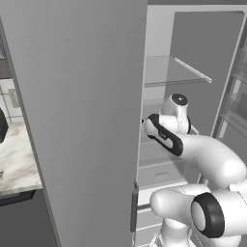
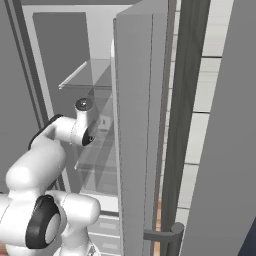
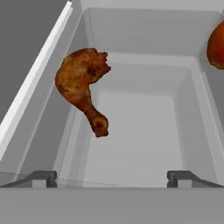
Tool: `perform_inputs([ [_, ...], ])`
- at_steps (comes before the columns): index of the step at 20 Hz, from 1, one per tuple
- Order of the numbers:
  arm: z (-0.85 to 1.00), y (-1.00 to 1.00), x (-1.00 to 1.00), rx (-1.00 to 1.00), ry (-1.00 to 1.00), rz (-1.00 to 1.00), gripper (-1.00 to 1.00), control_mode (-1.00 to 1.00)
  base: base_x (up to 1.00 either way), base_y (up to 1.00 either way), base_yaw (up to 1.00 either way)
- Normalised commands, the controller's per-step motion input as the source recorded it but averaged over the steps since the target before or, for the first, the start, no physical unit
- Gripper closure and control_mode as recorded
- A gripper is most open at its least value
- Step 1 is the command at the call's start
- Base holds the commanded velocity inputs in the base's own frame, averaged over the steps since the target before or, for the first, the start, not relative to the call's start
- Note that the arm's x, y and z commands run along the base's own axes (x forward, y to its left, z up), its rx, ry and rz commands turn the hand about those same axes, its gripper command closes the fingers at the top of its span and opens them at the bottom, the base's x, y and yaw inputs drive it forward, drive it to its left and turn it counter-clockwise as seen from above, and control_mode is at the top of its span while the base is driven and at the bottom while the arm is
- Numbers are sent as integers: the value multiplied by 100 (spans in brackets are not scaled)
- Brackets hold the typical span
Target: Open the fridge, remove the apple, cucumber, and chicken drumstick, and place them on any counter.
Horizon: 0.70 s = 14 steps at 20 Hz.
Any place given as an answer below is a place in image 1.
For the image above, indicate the glass fridge shelf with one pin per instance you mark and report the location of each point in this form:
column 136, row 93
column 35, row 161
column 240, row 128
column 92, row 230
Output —
column 167, row 70

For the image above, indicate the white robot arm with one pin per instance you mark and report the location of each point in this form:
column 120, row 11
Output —
column 209, row 157

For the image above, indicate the grey fridge body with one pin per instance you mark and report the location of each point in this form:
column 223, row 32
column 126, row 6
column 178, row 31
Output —
column 199, row 41

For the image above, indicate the black round appliance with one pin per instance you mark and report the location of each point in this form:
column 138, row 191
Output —
column 2, row 127

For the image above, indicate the fridge door with shelves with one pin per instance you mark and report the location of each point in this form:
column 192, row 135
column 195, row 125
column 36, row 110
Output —
column 236, row 96

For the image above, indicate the grey fridge door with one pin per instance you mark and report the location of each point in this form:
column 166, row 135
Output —
column 80, row 106

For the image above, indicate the white fridge crisper drawer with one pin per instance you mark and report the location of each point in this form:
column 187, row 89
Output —
column 160, row 175

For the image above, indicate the dark grey base cupboard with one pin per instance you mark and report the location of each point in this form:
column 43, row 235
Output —
column 22, row 222

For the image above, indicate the pale wall socket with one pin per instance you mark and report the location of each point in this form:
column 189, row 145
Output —
column 13, row 98

